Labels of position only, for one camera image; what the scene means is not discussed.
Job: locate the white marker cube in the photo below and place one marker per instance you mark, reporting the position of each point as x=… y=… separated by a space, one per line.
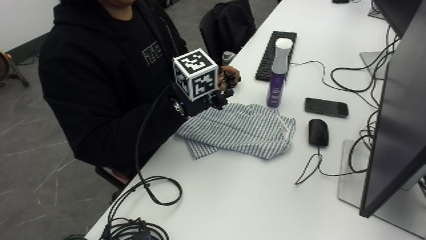
x=197 y=75

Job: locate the purple spray bottle white cap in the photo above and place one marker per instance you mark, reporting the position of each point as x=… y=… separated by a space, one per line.
x=278 y=76

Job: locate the black keyboard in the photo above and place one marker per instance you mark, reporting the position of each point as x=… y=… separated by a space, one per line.
x=272 y=55

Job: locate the striped grey cloth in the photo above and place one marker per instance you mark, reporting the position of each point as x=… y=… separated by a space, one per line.
x=240 y=131

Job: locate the black smartphone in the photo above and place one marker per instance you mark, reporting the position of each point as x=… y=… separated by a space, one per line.
x=326 y=107

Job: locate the black computer mouse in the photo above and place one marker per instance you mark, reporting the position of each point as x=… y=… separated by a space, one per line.
x=318 y=132

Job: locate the the person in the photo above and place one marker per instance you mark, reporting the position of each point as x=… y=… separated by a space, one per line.
x=101 y=100

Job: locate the silver monitor stand base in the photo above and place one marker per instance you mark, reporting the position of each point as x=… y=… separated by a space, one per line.
x=372 y=63
x=380 y=203

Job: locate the black office chair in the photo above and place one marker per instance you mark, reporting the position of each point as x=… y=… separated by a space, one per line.
x=110 y=178

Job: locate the large black monitor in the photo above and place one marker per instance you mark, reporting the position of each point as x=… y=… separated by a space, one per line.
x=394 y=126

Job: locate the wooden stool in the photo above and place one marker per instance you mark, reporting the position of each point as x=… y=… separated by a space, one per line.
x=7 y=70

